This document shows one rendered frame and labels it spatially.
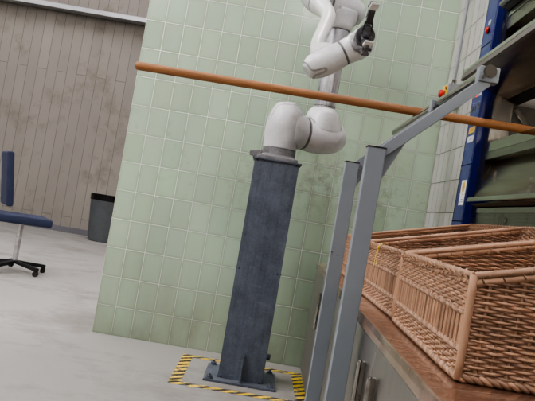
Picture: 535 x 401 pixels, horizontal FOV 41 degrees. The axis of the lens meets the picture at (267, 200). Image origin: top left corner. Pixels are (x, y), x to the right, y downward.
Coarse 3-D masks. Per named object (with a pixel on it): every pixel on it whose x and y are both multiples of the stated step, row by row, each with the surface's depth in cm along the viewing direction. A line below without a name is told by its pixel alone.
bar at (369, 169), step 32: (448, 96) 190; (416, 128) 159; (384, 160) 158; (352, 192) 206; (352, 256) 158; (352, 288) 157; (320, 320) 205; (352, 320) 157; (320, 352) 205; (320, 384) 205
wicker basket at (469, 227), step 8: (464, 224) 273; (472, 224) 270; (480, 224) 260; (488, 224) 252; (496, 224) 244; (376, 232) 273; (384, 232) 273; (392, 232) 273; (400, 232) 273; (408, 232) 273; (416, 232) 273; (424, 232) 273; (432, 232) 273; (440, 232) 273; (448, 232) 273; (344, 256) 272; (344, 264) 267; (344, 272) 262
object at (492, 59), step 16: (528, 32) 204; (512, 48) 221; (528, 48) 216; (480, 64) 252; (496, 64) 242; (512, 64) 236; (528, 64) 230; (464, 80) 276; (512, 80) 252; (528, 80) 246; (512, 96) 271
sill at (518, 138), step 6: (522, 132) 239; (528, 132) 234; (534, 132) 228; (504, 138) 258; (510, 138) 250; (516, 138) 244; (522, 138) 238; (528, 138) 232; (534, 138) 227; (492, 144) 271; (498, 144) 263; (504, 144) 257; (510, 144) 249; (486, 150) 277
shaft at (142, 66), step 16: (144, 64) 242; (208, 80) 243; (224, 80) 242; (240, 80) 242; (304, 96) 243; (320, 96) 243; (336, 96) 243; (352, 96) 243; (400, 112) 243; (416, 112) 243; (496, 128) 244; (512, 128) 243; (528, 128) 243
